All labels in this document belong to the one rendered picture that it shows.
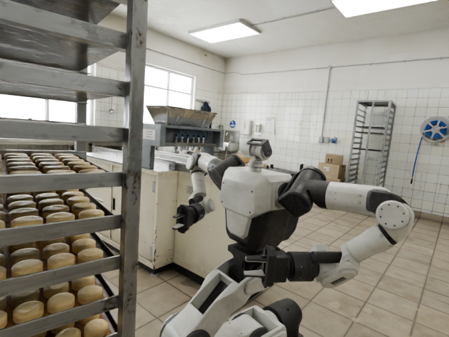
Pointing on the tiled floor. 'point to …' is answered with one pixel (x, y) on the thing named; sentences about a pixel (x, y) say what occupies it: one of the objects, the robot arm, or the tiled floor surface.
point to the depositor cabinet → (161, 229)
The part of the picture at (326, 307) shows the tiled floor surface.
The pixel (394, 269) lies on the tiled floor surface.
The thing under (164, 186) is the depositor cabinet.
